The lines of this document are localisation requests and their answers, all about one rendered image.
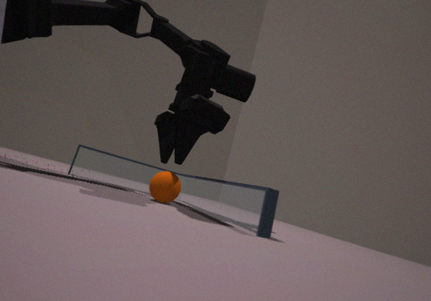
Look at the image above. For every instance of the low clear glass walls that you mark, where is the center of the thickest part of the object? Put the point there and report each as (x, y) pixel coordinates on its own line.
(238, 205)

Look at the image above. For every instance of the low clear glass wall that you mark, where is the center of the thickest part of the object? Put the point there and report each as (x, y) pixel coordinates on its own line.
(269, 205)

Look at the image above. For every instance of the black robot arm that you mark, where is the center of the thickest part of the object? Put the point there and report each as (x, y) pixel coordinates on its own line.
(35, 18)

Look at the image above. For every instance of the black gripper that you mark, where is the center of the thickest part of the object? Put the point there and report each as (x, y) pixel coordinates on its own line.
(193, 116)

